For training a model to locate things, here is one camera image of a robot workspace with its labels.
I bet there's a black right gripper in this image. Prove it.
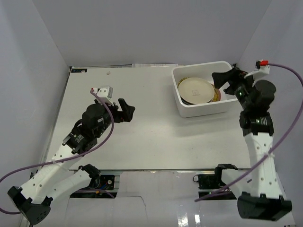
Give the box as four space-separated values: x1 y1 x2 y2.
211 67 258 111

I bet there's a white plastic bin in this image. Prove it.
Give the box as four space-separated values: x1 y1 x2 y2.
171 61 238 118

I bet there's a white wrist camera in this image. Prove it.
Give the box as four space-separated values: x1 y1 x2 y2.
244 60 270 80
91 86 113 105

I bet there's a cream round plate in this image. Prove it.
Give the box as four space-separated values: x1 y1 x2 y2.
178 78 214 103

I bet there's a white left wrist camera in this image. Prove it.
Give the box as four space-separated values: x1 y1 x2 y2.
91 86 113 105

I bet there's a fan-shaped bamboo pattern plate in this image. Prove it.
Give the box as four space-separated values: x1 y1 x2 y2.
177 77 189 88

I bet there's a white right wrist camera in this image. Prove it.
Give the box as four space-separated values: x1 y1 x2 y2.
244 60 270 80

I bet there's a white plate orange sun pattern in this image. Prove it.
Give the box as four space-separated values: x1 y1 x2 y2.
212 88 221 102

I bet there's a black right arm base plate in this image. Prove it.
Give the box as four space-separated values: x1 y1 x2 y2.
193 174 225 190

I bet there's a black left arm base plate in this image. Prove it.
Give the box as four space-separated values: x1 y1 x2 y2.
76 175 116 193

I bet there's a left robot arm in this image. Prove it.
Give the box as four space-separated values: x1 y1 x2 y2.
8 98 135 226

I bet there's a white plate green red rim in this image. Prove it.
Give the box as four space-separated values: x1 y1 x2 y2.
181 98 212 105

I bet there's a black label sticker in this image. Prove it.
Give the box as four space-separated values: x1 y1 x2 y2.
71 69 87 73

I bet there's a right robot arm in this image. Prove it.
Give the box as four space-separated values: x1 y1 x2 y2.
212 68 292 221

